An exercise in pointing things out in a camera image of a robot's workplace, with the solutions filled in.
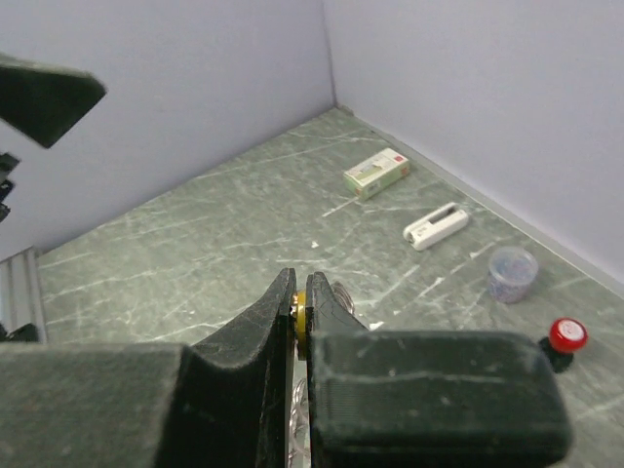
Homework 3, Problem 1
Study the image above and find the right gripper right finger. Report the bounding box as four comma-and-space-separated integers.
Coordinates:
306, 272, 573, 467

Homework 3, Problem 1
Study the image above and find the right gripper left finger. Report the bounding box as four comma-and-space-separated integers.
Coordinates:
1, 268, 296, 467

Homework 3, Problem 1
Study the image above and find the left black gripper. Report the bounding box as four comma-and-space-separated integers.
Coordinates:
0, 54, 106, 221

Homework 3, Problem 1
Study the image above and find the yellow tagged key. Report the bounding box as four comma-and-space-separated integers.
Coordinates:
291, 289, 307, 361

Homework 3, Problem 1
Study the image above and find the white stapler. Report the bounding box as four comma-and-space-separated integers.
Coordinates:
403, 202, 469, 252

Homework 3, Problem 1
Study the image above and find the clear cup of paperclips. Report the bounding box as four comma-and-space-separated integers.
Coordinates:
487, 247, 539, 303

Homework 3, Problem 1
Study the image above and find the red black stamp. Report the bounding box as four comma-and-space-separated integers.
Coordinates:
538, 317, 589, 373

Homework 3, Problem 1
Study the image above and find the green white staples box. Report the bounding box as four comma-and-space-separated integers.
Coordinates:
343, 148, 410, 200

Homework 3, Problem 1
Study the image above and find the aluminium rail frame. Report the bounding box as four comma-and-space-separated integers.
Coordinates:
1, 248, 48, 343

